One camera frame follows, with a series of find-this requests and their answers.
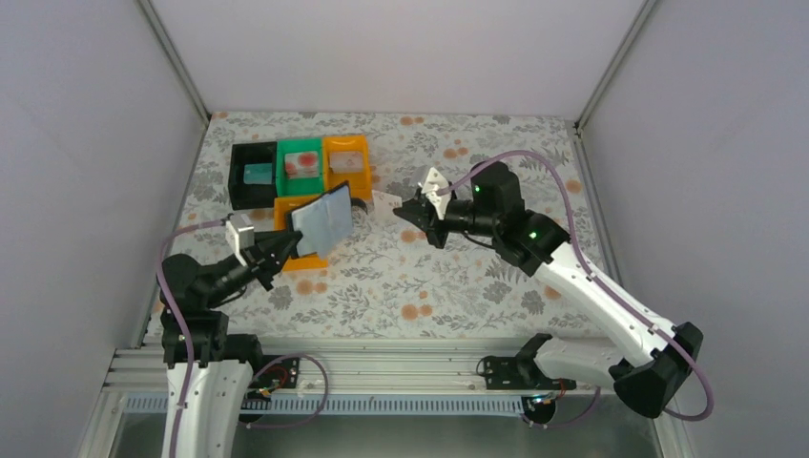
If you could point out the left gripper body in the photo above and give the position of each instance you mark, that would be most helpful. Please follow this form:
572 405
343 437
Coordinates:
261 260

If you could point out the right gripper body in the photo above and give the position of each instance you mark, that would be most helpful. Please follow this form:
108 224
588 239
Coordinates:
432 218

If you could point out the white floral card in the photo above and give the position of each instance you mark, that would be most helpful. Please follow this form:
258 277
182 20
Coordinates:
385 204

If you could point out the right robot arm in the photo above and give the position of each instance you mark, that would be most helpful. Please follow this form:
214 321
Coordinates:
650 357

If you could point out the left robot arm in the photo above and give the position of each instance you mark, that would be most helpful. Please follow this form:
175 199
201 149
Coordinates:
208 368

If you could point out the teal card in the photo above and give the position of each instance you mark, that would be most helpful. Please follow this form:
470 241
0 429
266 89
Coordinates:
258 174

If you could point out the red patterned card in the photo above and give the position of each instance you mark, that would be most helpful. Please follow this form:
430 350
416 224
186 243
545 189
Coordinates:
302 164

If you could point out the pale card in orange bin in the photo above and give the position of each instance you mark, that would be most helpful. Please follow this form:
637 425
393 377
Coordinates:
346 162

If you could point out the near orange storage bin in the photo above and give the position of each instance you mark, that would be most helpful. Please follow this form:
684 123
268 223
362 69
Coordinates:
282 206

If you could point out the orange storage bin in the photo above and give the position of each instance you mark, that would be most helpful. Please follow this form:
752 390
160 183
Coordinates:
360 184
282 206

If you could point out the green storage bin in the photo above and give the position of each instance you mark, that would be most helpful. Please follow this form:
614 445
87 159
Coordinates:
287 187

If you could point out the black storage bin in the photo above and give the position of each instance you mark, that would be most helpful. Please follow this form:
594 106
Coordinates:
248 197

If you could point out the floral table mat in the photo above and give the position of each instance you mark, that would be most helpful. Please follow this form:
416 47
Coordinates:
386 281

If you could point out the far orange storage bin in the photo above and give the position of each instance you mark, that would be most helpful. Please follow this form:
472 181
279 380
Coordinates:
360 184

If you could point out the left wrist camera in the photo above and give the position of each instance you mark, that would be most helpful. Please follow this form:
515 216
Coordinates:
240 235

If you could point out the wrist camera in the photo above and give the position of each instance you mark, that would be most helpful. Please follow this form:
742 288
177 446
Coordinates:
433 195
240 235

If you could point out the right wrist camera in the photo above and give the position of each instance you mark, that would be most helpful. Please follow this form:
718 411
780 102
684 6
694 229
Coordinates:
433 195

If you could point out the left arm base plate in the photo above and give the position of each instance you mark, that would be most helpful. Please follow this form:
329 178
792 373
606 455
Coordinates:
281 375

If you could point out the aluminium rail frame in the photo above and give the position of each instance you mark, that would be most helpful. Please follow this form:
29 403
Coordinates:
377 366

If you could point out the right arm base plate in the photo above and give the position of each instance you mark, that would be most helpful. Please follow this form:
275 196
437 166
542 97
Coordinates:
511 373

